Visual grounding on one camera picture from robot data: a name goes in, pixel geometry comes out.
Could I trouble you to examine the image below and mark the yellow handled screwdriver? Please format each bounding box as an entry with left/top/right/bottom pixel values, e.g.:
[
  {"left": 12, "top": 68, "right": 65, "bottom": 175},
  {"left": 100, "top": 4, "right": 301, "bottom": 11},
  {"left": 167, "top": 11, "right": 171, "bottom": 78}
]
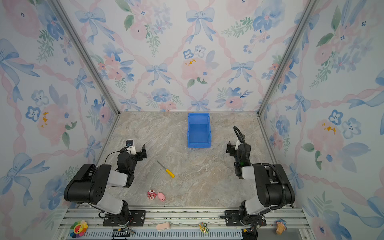
[{"left": 157, "top": 161, "right": 175, "bottom": 178}]

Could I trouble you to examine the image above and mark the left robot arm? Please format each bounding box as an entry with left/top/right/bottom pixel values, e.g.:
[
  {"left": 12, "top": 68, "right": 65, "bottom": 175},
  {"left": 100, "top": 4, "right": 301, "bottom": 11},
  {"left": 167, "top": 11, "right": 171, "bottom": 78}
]
[{"left": 64, "top": 140, "right": 147, "bottom": 226}]

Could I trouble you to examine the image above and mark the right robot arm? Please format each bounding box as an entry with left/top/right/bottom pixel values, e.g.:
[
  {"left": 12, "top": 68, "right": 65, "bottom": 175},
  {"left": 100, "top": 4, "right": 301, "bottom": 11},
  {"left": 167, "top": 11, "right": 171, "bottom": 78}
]
[{"left": 221, "top": 141, "right": 296, "bottom": 227}]

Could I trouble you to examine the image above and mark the blue plastic bin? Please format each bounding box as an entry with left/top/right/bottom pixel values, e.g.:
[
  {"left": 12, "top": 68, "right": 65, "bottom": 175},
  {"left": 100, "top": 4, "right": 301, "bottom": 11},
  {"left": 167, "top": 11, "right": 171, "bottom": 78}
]
[{"left": 187, "top": 113, "right": 212, "bottom": 149}]

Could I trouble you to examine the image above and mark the pink toy figure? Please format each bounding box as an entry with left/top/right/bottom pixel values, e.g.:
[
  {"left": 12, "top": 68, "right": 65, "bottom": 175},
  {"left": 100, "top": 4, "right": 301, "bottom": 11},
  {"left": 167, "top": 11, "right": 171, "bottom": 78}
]
[{"left": 147, "top": 190, "right": 157, "bottom": 200}]

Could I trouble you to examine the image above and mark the pink pig toy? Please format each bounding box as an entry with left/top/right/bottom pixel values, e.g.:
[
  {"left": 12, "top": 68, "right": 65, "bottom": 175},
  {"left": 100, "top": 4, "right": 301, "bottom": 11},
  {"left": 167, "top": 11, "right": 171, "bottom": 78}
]
[{"left": 157, "top": 193, "right": 166, "bottom": 202}]

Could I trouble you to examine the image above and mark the pink eraser block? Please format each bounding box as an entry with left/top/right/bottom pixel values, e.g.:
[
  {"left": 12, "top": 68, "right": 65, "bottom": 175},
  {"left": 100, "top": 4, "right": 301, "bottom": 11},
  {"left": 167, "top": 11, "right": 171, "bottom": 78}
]
[{"left": 156, "top": 222, "right": 171, "bottom": 231}]

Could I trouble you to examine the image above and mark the tan doll toy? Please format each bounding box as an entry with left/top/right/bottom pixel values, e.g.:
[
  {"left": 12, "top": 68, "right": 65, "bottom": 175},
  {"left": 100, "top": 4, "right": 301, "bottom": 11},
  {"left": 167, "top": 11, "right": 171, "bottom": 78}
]
[{"left": 276, "top": 219, "right": 287, "bottom": 235}]

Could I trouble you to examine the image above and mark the green yellow small toy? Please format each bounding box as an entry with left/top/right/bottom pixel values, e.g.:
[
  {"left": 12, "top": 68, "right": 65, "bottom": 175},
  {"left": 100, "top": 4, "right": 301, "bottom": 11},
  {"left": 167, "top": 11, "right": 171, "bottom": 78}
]
[{"left": 199, "top": 223, "right": 209, "bottom": 234}]

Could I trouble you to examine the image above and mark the colourful flower toy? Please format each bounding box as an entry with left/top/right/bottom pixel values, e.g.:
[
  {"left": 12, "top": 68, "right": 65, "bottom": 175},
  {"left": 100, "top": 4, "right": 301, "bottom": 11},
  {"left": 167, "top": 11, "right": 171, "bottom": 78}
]
[{"left": 69, "top": 220, "right": 88, "bottom": 239}]

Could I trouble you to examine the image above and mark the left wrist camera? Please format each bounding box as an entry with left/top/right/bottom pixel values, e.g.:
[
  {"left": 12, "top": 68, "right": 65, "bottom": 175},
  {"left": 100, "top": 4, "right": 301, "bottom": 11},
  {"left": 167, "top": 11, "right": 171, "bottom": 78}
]
[{"left": 126, "top": 139, "right": 137, "bottom": 155}]

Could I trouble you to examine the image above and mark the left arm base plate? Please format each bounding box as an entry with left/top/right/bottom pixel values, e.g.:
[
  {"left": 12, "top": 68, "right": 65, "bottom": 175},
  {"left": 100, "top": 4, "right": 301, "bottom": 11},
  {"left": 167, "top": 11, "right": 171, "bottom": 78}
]
[{"left": 103, "top": 210, "right": 147, "bottom": 227}]

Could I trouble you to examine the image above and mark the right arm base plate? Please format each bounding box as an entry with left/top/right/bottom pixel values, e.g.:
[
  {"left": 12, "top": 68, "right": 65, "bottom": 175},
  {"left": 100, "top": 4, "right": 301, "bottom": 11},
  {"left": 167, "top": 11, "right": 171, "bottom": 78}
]
[{"left": 220, "top": 210, "right": 267, "bottom": 228}]

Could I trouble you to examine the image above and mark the aluminium rail frame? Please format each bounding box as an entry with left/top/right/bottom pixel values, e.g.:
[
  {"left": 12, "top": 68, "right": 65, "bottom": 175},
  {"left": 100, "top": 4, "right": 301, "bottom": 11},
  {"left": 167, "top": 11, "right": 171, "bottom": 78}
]
[{"left": 53, "top": 205, "right": 315, "bottom": 240}]

